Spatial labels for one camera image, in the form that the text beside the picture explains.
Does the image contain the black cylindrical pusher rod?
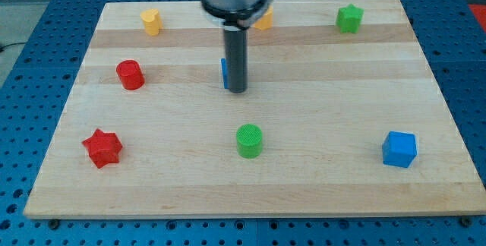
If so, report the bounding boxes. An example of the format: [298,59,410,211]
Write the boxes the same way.
[223,30,248,93]

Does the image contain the blue triangle block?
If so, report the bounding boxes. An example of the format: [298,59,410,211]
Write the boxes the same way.
[220,58,228,90]

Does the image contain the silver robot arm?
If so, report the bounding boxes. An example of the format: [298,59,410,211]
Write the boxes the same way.
[200,0,274,93]

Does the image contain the yellow block behind arm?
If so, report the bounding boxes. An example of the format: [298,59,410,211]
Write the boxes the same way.
[253,6,273,30]

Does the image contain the yellow heart block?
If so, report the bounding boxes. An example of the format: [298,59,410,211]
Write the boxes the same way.
[140,8,163,36]

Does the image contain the green cylinder block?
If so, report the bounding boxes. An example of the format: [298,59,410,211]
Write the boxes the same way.
[236,124,263,159]

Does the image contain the red cylinder block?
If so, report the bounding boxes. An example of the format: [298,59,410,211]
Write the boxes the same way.
[115,59,145,90]

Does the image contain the green star block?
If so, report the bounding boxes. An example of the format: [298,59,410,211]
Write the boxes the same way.
[336,4,365,33]

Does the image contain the light wooden board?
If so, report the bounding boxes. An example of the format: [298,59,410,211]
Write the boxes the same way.
[24,0,485,219]

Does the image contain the red star block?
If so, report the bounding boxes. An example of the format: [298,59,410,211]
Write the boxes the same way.
[82,128,123,169]

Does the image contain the blue cube block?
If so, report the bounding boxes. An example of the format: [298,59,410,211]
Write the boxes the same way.
[382,131,418,168]

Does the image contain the black cable on floor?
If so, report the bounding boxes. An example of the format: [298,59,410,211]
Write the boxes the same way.
[0,41,26,53]

